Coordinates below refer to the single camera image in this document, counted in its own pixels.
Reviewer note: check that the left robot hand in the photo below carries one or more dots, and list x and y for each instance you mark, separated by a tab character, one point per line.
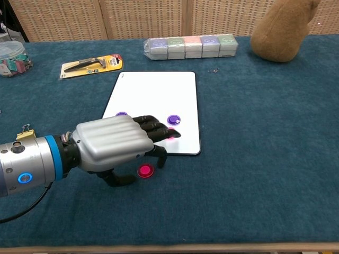
111	143

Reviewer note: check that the plain purple round magnet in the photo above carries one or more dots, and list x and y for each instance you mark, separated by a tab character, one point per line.
121	114

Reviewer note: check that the plain pink round magnet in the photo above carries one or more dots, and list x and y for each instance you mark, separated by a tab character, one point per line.
145	170

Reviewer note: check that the pink magnet with white mark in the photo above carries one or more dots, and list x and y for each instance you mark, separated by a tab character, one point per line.
171	129

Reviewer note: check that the purple magnet with white mark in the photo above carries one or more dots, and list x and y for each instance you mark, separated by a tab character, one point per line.
173	119

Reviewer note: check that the white magnetic board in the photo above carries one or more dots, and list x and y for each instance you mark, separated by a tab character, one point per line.
159	92

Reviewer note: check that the razor in yellow blister pack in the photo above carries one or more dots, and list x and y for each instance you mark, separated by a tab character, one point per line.
106	66

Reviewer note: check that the yellow binder clip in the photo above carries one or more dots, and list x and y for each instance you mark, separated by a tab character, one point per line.
26	134

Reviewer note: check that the wrapped pack of five boxes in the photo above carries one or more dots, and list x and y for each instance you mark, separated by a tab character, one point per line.
190	47

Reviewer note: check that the small metal paper clip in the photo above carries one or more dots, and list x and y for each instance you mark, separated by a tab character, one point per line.
213	70

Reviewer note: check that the wicker folding screen panel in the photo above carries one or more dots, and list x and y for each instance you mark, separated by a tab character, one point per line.
58	18
145	18
225	16

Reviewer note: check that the clear jar of binder clips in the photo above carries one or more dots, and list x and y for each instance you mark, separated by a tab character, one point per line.
12	58

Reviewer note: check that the teal felt table cover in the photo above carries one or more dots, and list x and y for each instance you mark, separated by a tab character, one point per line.
238	185

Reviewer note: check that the black stand pole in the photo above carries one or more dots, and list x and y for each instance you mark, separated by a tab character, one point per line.
19	29

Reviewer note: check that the brown plush toy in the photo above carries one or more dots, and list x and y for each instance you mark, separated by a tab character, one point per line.
280	34

